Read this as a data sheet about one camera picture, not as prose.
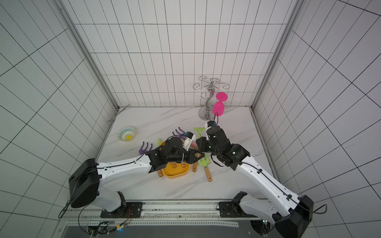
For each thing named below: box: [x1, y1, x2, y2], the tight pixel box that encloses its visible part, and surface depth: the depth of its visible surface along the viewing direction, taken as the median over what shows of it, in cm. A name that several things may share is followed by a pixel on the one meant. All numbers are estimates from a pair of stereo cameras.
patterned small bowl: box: [117, 125, 136, 142], surface depth 102 cm
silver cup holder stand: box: [192, 75, 230, 121], surface depth 100 cm
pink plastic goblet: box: [212, 91, 229, 117], surface depth 97 cm
